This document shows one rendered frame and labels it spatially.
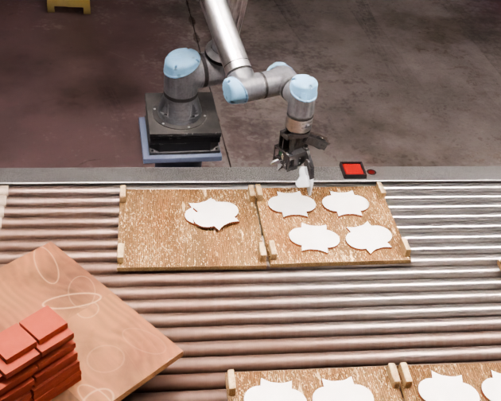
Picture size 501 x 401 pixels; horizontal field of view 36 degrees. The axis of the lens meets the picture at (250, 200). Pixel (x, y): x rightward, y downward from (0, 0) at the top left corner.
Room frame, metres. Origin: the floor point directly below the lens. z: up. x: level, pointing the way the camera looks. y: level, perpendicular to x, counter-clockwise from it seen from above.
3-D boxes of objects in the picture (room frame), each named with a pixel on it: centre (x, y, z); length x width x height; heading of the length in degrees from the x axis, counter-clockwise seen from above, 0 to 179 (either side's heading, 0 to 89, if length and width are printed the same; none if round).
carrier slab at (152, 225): (1.71, 0.17, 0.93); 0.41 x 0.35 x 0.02; 100
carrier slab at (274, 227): (1.80, -0.24, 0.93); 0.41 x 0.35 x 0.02; 101
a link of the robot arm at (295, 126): (1.85, -0.11, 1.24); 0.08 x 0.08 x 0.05
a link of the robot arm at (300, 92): (1.86, -0.11, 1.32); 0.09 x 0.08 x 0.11; 30
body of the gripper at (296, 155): (1.85, -0.11, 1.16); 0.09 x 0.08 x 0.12; 130
